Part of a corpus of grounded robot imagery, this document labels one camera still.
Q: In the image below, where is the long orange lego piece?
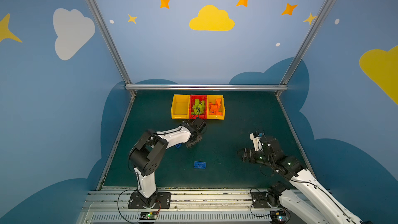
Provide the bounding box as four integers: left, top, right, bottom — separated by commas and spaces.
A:
208, 110, 223, 116

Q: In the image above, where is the blue 2x4 lego brick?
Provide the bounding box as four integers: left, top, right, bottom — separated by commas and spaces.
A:
194, 161, 206, 169

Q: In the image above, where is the green 2x4 lego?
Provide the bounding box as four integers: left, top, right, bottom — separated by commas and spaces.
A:
195, 106, 205, 115

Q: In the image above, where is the green 2x4 lego slanted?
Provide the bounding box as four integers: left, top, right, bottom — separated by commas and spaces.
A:
194, 99, 201, 107

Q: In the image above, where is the orange stepped lego brick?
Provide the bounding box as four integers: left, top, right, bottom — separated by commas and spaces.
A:
209, 103, 219, 112

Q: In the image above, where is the orange wedge lego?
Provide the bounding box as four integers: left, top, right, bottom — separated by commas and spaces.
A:
216, 98, 221, 108

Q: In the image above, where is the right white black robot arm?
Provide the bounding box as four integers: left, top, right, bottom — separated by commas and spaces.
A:
240, 132, 364, 224

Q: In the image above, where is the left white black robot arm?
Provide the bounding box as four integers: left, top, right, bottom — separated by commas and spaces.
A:
127, 118, 207, 200

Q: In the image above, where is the left yellow bin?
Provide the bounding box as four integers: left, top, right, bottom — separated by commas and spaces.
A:
171, 94, 190, 119

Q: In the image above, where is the yellow bin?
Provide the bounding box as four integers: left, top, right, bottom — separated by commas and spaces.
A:
207, 95, 226, 120
171, 94, 190, 119

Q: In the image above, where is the red middle bin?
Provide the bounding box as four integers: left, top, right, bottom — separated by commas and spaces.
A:
189, 94, 207, 119

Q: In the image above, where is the right yellow bin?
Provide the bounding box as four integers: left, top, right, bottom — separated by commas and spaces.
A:
207, 95, 226, 120

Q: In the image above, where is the right circuit board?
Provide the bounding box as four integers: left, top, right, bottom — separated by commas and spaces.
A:
269, 211, 288, 224

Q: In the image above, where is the circuit board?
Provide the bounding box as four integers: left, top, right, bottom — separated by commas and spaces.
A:
140, 212, 158, 220
269, 211, 288, 224

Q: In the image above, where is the left circuit board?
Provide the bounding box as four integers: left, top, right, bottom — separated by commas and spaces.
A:
140, 212, 158, 220

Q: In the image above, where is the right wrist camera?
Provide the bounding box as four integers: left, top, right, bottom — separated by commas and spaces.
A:
249, 132, 264, 151

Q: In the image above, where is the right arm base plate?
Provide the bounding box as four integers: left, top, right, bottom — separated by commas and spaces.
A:
250, 191, 283, 209

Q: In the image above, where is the aluminium frame back bar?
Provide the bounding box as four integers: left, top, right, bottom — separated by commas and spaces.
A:
125, 84, 288, 91

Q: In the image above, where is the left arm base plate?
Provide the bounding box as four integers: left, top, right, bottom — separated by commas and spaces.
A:
128, 191, 171, 209

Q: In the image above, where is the aluminium front rail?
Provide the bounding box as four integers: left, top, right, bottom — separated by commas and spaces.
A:
77, 186, 272, 224

